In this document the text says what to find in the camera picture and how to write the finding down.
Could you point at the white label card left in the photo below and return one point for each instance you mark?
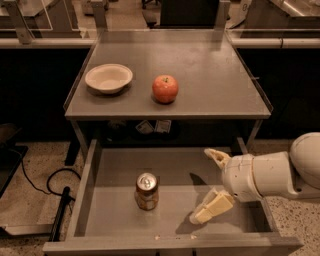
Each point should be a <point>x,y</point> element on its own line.
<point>144,127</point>

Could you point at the orange soda can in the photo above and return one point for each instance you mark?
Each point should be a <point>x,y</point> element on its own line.
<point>146,194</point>

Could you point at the white bowl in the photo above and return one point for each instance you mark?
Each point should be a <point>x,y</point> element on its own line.
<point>108,78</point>

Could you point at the white label card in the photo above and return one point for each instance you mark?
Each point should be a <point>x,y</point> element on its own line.
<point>144,127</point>
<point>163,126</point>

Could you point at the white rail pipe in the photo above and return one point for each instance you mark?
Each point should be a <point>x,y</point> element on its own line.
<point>246,43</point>

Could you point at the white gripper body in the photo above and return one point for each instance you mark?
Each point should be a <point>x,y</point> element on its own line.
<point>238,177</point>

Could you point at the white label card right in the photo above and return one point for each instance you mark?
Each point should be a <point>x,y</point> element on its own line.
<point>163,126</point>

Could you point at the grey counter cabinet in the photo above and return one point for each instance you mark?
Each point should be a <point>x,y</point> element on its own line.
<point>184,74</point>

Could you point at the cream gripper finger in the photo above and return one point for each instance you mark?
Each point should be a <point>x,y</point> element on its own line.
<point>215,203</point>
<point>219,157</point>

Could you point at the open grey top drawer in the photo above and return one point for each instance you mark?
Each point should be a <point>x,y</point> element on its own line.
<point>106,220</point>

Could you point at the dark floor equipment base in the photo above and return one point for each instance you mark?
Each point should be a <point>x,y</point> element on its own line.
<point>11,154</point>

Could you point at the red apple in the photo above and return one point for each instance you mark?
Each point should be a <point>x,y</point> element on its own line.
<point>165,88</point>

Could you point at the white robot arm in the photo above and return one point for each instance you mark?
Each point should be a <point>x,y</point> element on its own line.
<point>292,174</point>

